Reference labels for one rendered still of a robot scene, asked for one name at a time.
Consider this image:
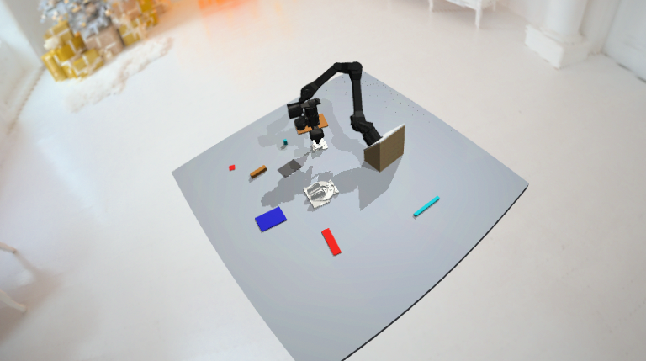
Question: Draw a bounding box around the teal rectangular bar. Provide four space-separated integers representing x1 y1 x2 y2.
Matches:
413 196 440 217

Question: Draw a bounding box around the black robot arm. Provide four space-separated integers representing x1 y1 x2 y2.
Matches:
287 61 382 146

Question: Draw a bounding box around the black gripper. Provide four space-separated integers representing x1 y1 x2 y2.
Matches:
305 113 325 144

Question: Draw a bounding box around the red flat bar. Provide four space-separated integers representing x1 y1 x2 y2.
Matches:
321 228 341 256

